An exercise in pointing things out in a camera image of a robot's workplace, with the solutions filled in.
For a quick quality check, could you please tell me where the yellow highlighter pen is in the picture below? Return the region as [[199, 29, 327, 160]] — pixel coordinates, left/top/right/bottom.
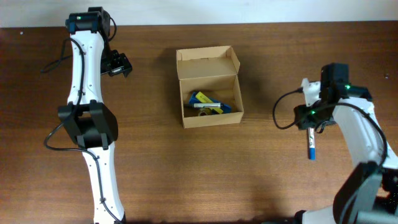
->
[[195, 91, 224, 114]]

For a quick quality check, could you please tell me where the white marker black cap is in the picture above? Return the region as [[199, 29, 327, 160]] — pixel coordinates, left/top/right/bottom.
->
[[183, 103, 223, 108]]

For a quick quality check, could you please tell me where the yellow adhesive tape roll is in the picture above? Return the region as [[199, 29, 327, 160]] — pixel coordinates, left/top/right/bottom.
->
[[198, 108, 213, 116]]

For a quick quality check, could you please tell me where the brown cardboard box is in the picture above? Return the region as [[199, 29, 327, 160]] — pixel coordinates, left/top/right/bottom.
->
[[176, 45, 244, 129]]

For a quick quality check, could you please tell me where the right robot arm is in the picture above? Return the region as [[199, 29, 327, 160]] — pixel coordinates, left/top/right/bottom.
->
[[294, 63, 397, 223]]

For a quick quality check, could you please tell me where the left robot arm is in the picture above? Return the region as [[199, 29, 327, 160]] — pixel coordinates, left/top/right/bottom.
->
[[58, 7, 132, 223]]

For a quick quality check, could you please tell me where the white marker blue cap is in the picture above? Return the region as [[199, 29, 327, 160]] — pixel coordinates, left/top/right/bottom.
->
[[308, 128, 316, 161]]

